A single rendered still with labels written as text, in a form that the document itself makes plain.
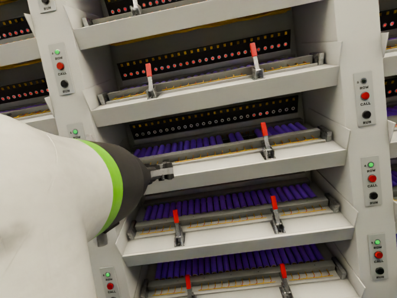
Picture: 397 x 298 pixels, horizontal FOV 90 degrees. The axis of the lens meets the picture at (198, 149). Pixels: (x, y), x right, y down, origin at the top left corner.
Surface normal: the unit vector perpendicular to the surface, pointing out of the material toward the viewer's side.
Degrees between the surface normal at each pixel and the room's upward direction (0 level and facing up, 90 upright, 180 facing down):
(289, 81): 111
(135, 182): 93
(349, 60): 90
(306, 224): 21
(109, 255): 90
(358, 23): 90
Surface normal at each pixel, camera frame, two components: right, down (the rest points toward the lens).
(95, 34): 0.01, 0.45
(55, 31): -0.05, 0.11
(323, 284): -0.18, -0.88
